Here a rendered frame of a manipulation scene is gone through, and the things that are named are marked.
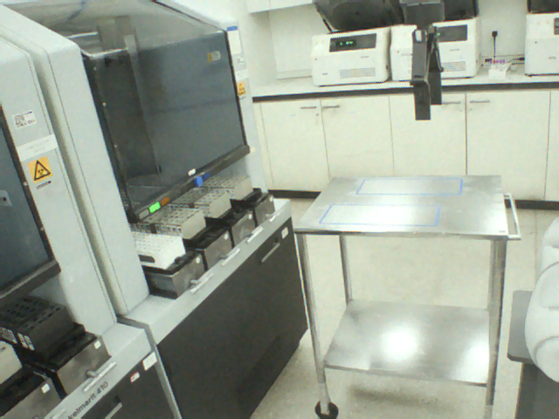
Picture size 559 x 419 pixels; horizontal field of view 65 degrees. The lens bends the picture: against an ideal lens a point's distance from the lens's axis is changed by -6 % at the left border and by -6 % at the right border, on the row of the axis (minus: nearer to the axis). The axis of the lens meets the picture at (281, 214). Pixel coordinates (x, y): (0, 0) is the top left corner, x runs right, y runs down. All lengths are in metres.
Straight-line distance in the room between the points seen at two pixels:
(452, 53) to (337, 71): 0.80
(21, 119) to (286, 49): 3.36
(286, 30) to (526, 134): 2.15
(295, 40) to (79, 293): 3.35
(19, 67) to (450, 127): 2.70
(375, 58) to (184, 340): 2.43
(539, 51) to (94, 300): 2.76
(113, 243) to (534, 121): 2.66
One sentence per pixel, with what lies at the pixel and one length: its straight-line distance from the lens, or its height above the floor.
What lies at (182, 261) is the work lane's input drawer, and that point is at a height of 0.82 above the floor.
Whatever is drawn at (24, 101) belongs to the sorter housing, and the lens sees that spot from 1.10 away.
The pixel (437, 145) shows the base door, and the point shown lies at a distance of 3.32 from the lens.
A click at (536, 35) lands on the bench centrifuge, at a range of 3.18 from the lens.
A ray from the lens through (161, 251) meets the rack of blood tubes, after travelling 1.32.
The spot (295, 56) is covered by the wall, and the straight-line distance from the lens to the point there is 4.21.
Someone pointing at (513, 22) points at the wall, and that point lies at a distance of 3.79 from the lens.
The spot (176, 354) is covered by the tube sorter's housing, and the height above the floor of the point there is 0.59.
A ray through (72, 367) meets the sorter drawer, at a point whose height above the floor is 0.79.
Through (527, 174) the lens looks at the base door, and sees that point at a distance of 3.35.
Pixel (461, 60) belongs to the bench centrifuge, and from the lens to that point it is 3.20.
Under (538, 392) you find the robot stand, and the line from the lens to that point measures 1.21.
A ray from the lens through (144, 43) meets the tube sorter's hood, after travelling 1.37.
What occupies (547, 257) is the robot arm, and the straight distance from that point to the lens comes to 1.02.
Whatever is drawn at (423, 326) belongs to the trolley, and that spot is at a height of 0.28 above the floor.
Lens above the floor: 1.40
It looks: 23 degrees down
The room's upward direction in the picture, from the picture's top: 9 degrees counter-clockwise
